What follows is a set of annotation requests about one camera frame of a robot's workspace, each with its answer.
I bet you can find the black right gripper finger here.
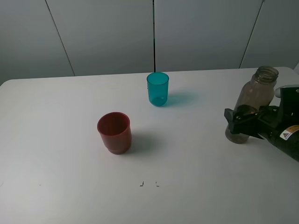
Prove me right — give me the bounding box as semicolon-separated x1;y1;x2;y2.
237;105;268;117
224;108;263;139

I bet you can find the teal translucent plastic cup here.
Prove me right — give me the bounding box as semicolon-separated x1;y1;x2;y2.
147;72;169;106

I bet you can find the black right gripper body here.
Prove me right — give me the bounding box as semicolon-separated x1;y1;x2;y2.
250;106;299;161

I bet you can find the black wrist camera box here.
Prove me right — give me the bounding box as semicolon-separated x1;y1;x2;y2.
275;84;299;118

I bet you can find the red plastic cup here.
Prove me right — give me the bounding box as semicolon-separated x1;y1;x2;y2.
97;112;132;154

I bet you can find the smoky translucent plastic bottle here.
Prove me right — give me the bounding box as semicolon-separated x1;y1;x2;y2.
225;66;279;144

